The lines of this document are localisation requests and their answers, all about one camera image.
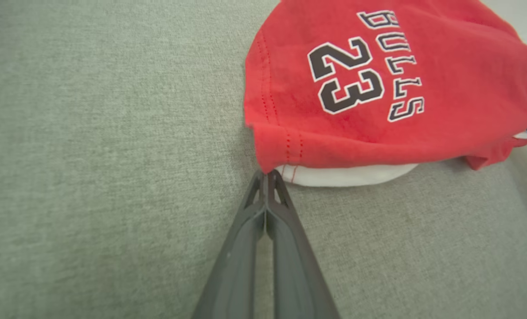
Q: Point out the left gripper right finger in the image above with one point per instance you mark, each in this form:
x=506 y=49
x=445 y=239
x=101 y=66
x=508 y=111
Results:
x=296 y=274

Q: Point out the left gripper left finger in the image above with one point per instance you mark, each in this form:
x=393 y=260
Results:
x=239 y=266

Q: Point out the red basketball shorts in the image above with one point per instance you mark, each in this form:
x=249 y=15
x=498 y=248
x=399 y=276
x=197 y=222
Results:
x=445 y=88

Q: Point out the grey fabric sofa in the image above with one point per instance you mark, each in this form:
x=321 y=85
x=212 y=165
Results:
x=90 y=177

